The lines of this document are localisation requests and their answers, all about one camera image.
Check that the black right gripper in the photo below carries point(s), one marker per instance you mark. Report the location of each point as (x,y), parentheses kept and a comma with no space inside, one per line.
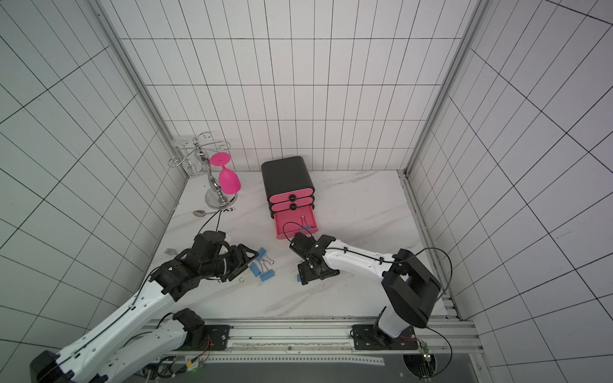
(310,258)

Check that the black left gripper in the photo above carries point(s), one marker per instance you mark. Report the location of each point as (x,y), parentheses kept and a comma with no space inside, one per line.
(246,260)

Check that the pink bottom drawer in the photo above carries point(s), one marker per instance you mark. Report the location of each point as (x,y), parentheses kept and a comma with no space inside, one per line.
(287,222)

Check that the pink drawer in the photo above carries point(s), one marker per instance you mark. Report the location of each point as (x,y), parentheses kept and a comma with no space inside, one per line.
(287,222)
(291,205)
(291,195)

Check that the pink top drawer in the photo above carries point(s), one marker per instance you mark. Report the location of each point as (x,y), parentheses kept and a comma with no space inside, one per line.
(291,195)

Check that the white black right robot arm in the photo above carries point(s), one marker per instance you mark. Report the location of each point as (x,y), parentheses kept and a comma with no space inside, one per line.
(410,287)

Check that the black drawer cabinet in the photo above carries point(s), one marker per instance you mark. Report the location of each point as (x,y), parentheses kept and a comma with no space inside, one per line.
(287,174)

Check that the metal spoon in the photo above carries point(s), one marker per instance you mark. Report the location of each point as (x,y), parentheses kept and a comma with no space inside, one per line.
(203,213)

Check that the magenta plastic wine glass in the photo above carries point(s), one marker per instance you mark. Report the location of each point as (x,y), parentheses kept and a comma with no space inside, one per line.
(229,181)

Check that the clear wine glass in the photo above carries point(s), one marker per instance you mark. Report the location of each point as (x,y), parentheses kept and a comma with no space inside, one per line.
(186,157)

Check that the chrome glass rack stand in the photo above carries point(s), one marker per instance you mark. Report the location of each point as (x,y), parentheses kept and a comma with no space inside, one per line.
(214,197)

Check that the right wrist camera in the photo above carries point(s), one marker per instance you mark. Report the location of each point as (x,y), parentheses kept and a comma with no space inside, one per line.
(302,244)

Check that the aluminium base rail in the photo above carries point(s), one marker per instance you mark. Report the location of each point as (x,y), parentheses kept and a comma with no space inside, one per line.
(328,340)

